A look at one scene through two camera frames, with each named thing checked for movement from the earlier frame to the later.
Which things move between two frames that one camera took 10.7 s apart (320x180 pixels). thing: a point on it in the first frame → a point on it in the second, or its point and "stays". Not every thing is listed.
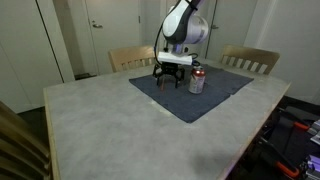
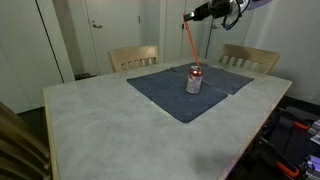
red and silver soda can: (197, 80) stays
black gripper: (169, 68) → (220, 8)
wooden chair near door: (131, 57) stays
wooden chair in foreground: (24, 151) stays
